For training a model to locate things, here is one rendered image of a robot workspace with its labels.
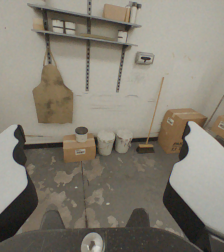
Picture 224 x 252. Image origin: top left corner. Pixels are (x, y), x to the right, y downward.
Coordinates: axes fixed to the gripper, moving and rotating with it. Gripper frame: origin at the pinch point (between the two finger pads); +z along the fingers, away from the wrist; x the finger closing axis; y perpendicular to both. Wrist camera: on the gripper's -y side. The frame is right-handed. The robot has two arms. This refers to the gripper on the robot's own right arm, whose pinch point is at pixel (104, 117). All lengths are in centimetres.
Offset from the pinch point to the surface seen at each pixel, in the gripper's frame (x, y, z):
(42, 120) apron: -104, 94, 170
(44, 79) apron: -85, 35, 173
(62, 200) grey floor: -62, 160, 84
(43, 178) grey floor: -96, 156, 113
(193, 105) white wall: 167, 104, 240
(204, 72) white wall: 167, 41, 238
